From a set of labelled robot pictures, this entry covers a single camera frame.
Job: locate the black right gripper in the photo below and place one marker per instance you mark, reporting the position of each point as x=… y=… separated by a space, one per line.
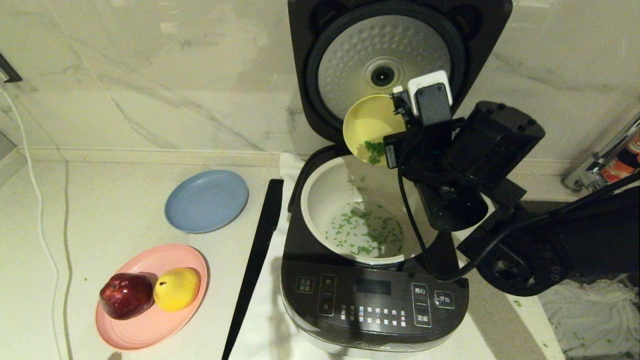
x=425 y=147

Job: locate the chopped green onions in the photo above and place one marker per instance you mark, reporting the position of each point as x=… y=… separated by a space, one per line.
x=375 y=150

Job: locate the yellow bowl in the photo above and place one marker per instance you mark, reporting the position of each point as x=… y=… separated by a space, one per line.
x=370 y=120

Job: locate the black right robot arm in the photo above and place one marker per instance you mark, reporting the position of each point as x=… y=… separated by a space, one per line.
x=575 y=240

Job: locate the chrome faucet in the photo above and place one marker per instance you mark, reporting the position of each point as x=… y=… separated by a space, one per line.
x=590 y=172

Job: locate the orange dish soap bottle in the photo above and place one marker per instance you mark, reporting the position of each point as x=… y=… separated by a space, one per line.
x=622 y=165

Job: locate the black flat strip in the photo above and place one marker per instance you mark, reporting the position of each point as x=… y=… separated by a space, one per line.
x=255 y=265

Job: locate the blue plate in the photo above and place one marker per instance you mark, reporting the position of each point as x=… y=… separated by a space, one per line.
x=207 y=200

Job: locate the white speckled cloth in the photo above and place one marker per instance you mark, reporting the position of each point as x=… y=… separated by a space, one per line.
x=590 y=325

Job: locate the yellow pear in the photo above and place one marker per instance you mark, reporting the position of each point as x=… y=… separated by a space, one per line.
x=177 y=289

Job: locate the pink plate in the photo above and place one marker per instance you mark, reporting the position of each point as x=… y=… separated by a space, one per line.
x=150 y=330

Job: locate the red apple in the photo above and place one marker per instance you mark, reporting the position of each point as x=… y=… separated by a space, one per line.
x=125 y=295

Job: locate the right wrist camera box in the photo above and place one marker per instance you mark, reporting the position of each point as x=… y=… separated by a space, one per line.
x=432 y=100

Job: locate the black wall socket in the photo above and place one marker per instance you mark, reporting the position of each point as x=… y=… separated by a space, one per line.
x=7 y=70

